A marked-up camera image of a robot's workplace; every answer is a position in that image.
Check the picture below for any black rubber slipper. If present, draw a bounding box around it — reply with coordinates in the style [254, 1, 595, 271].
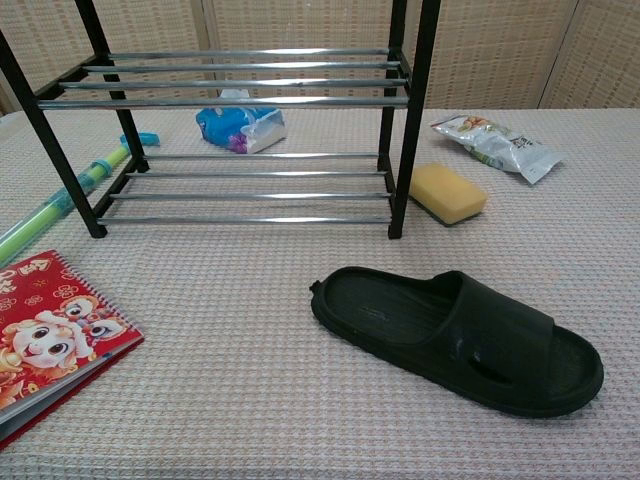
[309, 266, 605, 419]

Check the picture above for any black metal shoe rack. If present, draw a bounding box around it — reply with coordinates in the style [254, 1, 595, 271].
[0, 0, 442, 240]

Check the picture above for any pink woven tablecloth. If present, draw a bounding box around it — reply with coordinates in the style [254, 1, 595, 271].
[0, 107, 640, 480]

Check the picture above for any yellow sponge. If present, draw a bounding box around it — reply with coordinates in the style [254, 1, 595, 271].
[408, 162, 489, 227]

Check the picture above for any blue tissue pack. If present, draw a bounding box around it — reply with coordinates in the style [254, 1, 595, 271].
[195, 88, 289, 155]

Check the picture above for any silver snack bag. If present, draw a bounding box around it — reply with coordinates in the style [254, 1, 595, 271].
[430, 114, 565, 185]

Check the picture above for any woven folding screen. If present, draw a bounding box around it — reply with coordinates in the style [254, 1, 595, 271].
[0, 0, 640, 117]

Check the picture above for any green toy water pump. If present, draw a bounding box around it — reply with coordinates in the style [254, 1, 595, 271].
[0, 131, 162, 269]

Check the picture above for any red spiral calendar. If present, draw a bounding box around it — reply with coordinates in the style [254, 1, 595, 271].
[0, 249, 146, 450]

